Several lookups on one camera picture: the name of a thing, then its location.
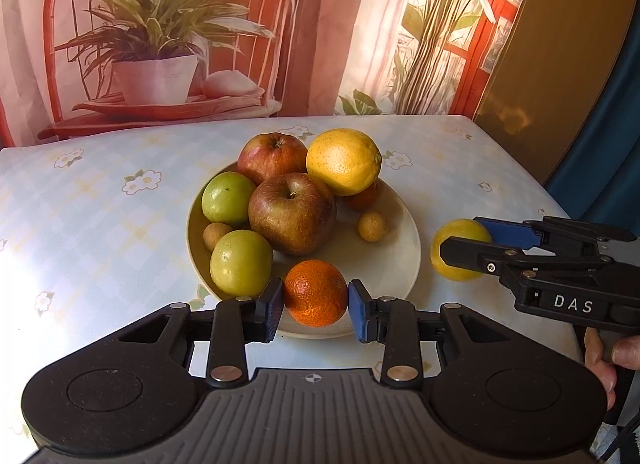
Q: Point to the brown apple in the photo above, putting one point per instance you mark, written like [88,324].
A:
[292,216]

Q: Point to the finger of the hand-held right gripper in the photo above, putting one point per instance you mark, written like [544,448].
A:
[465,256]
[505,233]

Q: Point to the green apple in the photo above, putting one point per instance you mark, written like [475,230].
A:
[227,196]

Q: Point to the large yellow citrus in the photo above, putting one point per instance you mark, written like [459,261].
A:
[342,161]

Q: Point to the printed backdrop cloth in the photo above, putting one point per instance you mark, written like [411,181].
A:
[300,18]

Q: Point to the red apple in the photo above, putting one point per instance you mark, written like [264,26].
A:
[270,156]

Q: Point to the floral checked tablecloth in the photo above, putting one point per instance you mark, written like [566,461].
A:
[100,224]

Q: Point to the beige round plate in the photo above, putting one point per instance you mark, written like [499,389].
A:
[390,254]

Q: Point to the small mandarin orange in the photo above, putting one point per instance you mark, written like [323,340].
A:
[364,198]

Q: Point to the small yellow citrus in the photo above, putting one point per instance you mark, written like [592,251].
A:
[457,228]

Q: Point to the person's right hand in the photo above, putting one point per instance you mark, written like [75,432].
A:
[594,349]

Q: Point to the blue curtain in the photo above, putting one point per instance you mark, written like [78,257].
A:
[605,153]

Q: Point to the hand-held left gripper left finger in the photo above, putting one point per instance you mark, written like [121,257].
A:
[272,311]

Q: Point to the brown wooden panel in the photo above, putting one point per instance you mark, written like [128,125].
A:
[565,43]

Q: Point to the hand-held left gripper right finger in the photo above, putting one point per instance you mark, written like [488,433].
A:
[356,311]

